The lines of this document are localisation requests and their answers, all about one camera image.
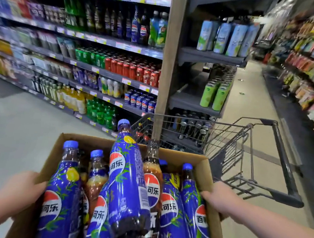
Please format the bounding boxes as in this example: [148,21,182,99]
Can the person's left hand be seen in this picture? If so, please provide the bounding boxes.
[0,168,49,223]

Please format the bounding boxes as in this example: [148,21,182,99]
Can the person's right hand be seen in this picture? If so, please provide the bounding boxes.
[198,180,250,225]

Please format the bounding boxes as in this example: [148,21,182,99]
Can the black cap Pepsi bottle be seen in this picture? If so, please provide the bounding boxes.
[136,139,169,238]
[74,149,91,188]

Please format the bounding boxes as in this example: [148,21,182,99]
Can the brown cardboard box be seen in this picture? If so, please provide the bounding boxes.
[5,129,234,238]

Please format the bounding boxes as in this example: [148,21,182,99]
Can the blue Pepsi bottles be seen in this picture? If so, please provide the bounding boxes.
[36,113,222,238]

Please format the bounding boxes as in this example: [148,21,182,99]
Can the person's right forearm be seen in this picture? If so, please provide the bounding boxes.
[232,202,314,238]

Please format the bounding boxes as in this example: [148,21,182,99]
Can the rows of yellow drink bottles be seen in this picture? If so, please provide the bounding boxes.
[55,84,89,115]

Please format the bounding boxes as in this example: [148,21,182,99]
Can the rows of bright green bottles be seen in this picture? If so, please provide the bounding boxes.
[84,98,120,131]

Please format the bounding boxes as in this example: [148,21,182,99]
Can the green bottles with black labels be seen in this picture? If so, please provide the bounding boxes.
[61,0,87,30]

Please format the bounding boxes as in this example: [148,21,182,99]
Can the cluster of energy drink cans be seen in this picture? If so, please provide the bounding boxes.
[171,112,217,148]

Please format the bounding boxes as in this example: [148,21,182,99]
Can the rows of green tall cans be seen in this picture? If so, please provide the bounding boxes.
[199,71,234,113]

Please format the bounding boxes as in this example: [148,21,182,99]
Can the rows of green soda cans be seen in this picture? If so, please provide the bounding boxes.
[74,47,107,69]

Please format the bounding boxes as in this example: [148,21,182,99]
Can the rows of colourful snack packets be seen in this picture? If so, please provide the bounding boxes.
[262,0,314,136]

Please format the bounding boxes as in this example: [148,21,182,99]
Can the rows of red soda cans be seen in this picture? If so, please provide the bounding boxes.
[103,54,162,88]

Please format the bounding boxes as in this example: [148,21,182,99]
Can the pale blue tall drink can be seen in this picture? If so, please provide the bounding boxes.
[237,22,260,60]
[225,23,249,59]
[196,19,219,53]
[213,21,233,55]

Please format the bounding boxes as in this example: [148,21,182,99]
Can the grey wire shopping cart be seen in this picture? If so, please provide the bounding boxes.
[125,108,311,210]

